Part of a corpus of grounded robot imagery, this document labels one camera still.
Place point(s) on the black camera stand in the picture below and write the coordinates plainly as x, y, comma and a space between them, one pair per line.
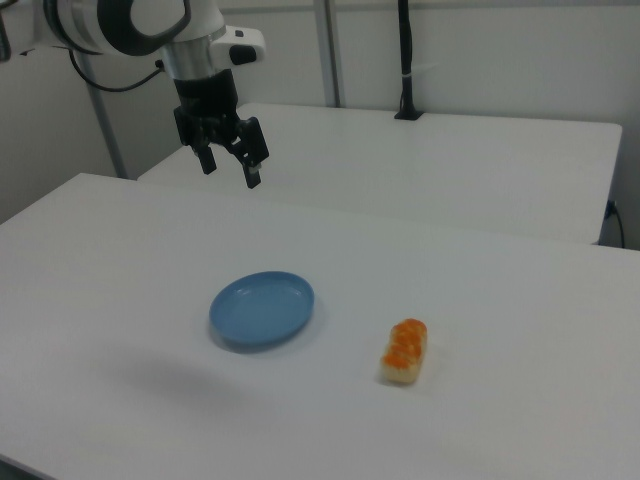
406, 50

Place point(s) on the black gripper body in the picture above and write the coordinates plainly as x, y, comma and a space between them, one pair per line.
205, 97

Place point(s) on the blue round plate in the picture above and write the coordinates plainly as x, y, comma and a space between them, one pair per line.
260, 310

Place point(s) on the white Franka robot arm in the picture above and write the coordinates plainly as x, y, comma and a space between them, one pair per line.
200, 20

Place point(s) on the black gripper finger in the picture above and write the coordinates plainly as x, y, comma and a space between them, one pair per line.
206, 159
252, 145

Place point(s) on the bread with orange topping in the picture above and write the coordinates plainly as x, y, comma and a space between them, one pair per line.
402, 350

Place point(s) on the grey partition post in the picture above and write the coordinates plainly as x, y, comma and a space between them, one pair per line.
107, 125
330, 50

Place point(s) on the white table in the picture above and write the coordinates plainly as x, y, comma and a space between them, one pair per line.
400, 165

